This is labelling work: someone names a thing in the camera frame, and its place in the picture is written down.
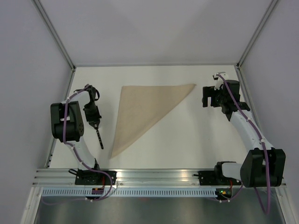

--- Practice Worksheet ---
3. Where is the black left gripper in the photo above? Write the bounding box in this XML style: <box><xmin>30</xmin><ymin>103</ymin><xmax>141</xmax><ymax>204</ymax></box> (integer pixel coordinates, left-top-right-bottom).
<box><xmin>83</xmin><ymin>102</ymin><xmax>102</xmax><ymax>128</ymax></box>

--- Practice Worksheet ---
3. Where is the black handled silver fork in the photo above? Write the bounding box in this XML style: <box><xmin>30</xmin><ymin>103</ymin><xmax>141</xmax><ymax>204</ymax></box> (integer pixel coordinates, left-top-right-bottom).
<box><xmin>95</xmin><ymin>126</ymin><xmax>104</xmax><ymax>150</ymax></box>

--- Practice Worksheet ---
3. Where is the beige cloth napkin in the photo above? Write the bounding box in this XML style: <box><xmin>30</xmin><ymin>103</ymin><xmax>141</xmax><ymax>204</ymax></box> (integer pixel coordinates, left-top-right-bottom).
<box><xmin>111</xmin><ymin>84</ymin><xmax>196</xmax><ymax>158</ymax></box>

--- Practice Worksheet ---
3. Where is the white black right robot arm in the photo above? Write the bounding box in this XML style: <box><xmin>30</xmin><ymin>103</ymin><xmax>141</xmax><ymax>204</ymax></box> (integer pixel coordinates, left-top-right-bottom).
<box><xmin>202</xmin><ymin>74</ymin><xmax>286</xmax><ymax>188</ymax></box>

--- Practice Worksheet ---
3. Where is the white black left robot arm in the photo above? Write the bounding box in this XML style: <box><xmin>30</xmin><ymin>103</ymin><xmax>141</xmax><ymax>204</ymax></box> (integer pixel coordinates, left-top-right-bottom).
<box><xmin>50</xmin><ymin>84</ymin><xmax>104</xmax><ymax>185</ymax></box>

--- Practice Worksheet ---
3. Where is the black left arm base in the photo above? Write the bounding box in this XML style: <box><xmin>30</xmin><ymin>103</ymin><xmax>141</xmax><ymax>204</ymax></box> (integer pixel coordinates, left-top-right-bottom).
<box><xmin>68</xmin><ymin>169</ymin><xmax>117</xmax><ymax>186</ymax></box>

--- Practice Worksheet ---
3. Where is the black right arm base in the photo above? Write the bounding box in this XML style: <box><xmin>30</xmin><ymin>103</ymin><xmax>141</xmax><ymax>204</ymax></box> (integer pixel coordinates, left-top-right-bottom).
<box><xmin>193</xmin><ymin>170</ymin><xmax>241</xmax><ymax>187</ymax></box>

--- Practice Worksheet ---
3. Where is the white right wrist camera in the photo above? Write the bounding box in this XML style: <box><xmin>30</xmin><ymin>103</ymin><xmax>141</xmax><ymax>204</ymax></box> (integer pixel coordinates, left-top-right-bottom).
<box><xmin>213</xmin><ymin>72</ymin><xmax>228</xmax><ymax>90</ymax></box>

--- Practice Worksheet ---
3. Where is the aluminium rear frame bar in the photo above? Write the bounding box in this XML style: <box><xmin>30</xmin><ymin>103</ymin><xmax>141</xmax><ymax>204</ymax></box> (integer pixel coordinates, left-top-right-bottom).
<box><xmin>74</xmin><ymin>62</ymin><xmax>238</xmax><ymax>68</ymax></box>

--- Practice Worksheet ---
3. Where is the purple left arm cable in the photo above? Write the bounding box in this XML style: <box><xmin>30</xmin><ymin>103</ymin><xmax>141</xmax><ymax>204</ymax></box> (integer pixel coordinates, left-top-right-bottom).
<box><xmin>42</xmin><ymin>84</ymin><xmax>117</xmax><ymax>205</ymax></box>

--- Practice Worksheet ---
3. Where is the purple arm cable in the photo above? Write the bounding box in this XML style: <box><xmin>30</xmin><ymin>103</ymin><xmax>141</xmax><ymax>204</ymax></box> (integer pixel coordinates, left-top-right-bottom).
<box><xmin>42</xmin><ymin>84</ymin><xmax>117</xmax><ymax>205</ymax></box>
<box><xmin>210</xmin><ymin>73</ymin><xmax>273</xmax><ymax>215</ymax></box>

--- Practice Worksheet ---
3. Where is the aluminium table edge rail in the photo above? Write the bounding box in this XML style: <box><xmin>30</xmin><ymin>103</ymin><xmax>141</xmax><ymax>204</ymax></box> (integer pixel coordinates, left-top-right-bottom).
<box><xmin>45</xmin><ymin>67</ymin><xmax>77</xmax><ymax>168</ymax></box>

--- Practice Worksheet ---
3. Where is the aluminium front mounting rail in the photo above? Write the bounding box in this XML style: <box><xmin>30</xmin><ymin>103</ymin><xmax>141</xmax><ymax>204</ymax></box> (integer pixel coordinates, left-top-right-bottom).
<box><xmin>32</xmin><ymin>168</ymin><xmax>213</xmax><ymax>188</ymax></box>

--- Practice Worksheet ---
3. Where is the aluminium left frame post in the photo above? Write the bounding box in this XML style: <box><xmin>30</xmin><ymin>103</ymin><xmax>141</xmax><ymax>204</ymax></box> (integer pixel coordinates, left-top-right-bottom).
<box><xmin>31</xmin><ymin>0</ymin><xmax>76</xmax><ymax>71</ymax></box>

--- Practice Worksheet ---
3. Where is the aluminium frame post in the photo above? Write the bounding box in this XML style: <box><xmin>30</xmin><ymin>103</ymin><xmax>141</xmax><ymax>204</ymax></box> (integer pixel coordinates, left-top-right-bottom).
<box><xmin>31</xmin><ymin>0</ymin><xmax>76</xmax><ymax>71</ymax></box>
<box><xmin>236</xmin><ymin>0</ymin><xmax>280</xmax><ymax>69</ymax></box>

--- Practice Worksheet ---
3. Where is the white slotted cable duct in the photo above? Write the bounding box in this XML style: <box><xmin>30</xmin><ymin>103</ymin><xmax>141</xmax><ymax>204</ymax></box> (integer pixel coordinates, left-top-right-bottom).
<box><xmin>42</xmin><ymin>187</ymin><xmax>217</xmax><ymax>197</ymax></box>

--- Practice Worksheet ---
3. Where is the aluminium right frame post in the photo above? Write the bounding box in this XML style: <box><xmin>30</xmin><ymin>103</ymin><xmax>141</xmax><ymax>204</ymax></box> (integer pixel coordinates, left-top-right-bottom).
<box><xmin>236</xmin><ymin>0</ymin><xmax>280</xmax><ymax>69</ymax></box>

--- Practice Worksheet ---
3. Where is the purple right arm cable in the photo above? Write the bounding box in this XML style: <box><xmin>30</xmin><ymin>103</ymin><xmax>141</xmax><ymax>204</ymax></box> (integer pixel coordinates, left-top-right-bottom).
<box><xmin>210</xmin><ymin>73</ymin><xmax>273</xmax><ymax>215</ymax></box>

